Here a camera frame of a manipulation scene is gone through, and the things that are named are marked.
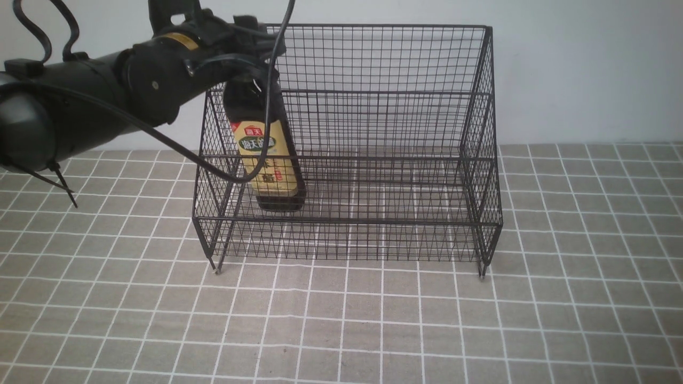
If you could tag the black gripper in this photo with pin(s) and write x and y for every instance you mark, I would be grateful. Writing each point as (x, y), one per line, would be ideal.
(191, 46)

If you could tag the dark vinegar bottle gold cap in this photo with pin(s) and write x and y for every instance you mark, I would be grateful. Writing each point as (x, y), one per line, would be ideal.
(267, 160)

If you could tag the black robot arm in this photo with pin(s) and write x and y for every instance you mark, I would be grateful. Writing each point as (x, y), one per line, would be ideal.
(51, 112)

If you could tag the grey checkered tablecloth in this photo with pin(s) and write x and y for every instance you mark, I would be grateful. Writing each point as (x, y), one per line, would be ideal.
(584, 287)

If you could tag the black wire mesh shelf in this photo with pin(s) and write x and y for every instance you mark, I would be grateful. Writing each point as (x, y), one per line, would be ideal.
(394, 153)

